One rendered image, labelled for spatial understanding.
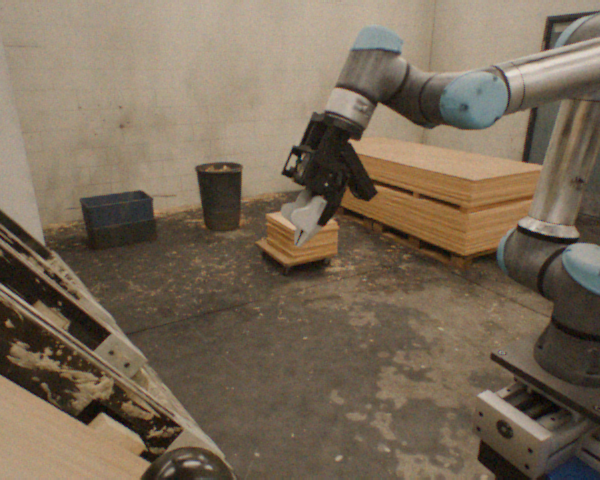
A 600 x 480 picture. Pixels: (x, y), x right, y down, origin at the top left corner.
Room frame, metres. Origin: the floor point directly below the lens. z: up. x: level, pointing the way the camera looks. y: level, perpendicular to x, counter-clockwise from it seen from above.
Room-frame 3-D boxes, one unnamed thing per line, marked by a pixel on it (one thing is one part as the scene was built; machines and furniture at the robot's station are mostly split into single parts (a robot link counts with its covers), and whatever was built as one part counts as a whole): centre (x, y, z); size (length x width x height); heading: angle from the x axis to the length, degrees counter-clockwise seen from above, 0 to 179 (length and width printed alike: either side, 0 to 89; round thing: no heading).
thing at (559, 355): (0.77, -0.55, 1.09); 0.15 x 0.15 x 0.10
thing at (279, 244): (3.78, 0.04, 0.20); 0.61 x 0.53 x 0.40; 30
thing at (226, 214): (4.81, 0.85, 0.33); 0.52 x 0.51 x 0.65; 30
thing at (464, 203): (4.85, -1.19, 0.39); 2.46 x 1.05 x 0.78; 30
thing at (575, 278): (0.78, -0.54, 1.20); 0.13 x 0.12 x 0.14; 17
